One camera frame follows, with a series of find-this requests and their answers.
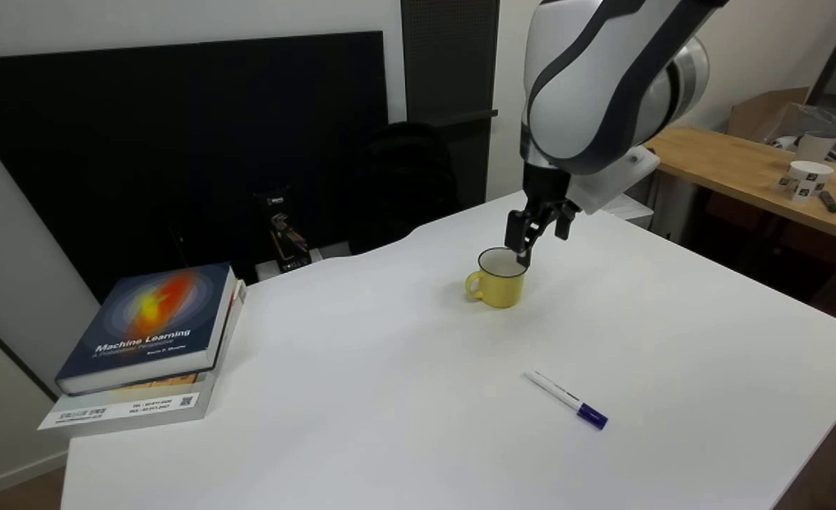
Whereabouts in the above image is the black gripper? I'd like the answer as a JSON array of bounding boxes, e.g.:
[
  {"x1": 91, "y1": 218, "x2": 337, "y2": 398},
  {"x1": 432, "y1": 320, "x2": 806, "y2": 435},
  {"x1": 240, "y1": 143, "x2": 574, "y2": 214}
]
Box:
[{"x1": 500, "y1": 162, "x2": 581, "y2": 271}]

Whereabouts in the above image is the white marker with blue cap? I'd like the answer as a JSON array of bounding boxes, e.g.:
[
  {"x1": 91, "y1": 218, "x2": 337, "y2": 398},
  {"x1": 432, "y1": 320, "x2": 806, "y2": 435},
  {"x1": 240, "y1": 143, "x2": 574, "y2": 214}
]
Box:
[{"x1": 523, "y1": 368, "x2": 612, "y2": 434}]

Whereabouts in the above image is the yellow enamel cup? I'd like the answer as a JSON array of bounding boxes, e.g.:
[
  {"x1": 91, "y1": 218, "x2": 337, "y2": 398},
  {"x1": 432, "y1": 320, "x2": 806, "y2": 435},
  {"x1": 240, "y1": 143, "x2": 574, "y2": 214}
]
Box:
[{"x1": 462, "y1": 242, "x2": 529, "y2": 312}]

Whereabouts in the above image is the black office chair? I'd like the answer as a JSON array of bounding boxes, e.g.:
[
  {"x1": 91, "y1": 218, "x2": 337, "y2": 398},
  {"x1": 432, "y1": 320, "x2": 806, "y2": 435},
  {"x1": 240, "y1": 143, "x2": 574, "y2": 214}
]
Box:
[{"x1": 342, "y1": 119, "x2": 465, "y2": 258}]

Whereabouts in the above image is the dark grey column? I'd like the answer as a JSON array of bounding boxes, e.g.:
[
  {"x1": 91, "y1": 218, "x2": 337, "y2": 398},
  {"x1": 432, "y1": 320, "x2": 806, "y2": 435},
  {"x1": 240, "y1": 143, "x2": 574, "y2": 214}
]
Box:
[{"x1": 398, "y1": 0, "x2": 500, "y2": 208}]

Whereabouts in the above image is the wooden side table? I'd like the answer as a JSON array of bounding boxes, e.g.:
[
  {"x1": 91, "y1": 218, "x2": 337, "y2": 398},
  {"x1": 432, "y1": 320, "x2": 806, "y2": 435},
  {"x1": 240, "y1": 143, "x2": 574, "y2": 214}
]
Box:
[{"x1": 642, "y1": 125, "x2": 836, "y2": 251}]

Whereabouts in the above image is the brown cardboard box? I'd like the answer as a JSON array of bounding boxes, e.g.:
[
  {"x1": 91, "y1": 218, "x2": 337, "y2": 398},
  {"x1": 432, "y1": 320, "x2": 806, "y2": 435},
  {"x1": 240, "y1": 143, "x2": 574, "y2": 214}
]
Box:
[{"x1": 721, "y1": 85, "x2": 814, "y2": 140}]

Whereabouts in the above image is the clear plastic bag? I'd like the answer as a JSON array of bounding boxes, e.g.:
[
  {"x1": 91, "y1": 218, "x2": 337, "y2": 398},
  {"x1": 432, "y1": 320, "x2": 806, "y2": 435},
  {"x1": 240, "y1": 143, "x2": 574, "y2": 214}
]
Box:
[{"x1": 765, "y1": 98, "x2": 836, "y2": 170}]

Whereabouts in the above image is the large black panel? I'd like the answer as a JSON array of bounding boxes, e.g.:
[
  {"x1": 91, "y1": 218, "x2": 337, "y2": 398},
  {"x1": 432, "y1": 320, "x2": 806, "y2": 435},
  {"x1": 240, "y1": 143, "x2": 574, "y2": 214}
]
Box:
[{"x1": 0, "y1": 27, "x2": 391, "y2": 305}]

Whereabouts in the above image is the blue hardcover book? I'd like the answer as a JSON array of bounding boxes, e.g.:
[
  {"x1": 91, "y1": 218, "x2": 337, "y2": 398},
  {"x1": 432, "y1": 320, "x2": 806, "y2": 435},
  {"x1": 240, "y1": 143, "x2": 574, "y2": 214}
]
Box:
[{"x1": 54, "y1": 261, "x2": 240, "y2": 398}]

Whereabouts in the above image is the stack of books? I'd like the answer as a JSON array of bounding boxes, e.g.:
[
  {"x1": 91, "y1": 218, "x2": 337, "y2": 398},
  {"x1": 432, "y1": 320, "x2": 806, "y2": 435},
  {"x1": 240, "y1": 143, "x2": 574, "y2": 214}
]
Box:
[{"x1": 37, "y1": 281, "x2": 250, "y2": 435}]

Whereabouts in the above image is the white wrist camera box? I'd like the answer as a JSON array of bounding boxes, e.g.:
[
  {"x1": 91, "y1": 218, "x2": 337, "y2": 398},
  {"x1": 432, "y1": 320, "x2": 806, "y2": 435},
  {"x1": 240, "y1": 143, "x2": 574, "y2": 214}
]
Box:
[{"x1": 567, "y1": 143, "x2": 662, "y2": 214}]

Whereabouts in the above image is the black camera on tripod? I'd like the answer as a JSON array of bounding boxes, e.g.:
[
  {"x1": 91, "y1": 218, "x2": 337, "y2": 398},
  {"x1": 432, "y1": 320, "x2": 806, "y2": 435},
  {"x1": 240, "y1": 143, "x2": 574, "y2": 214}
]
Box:
[{"x1": 260, "y1": 190, "x2": 313, "y2": 278}]

